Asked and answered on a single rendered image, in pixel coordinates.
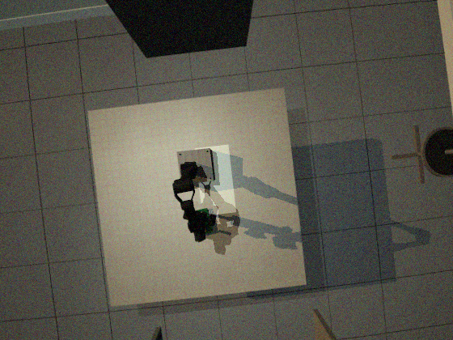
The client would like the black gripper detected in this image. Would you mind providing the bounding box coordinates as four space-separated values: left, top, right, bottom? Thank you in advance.
183 210 217 226

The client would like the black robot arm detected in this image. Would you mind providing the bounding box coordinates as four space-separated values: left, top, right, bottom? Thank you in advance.
172 162 206 242

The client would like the green circuit board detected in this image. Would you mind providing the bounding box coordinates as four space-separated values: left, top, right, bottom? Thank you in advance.
198 208 213 234

